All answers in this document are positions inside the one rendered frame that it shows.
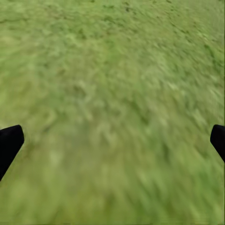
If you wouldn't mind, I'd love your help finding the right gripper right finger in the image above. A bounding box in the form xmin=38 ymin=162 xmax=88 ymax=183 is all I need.
xmin=210 ymin=124 xmax=225 ymax=162

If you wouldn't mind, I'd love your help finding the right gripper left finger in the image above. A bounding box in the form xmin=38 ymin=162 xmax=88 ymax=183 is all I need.
xmin=0 ymin=125 xmax=24 ymax=181

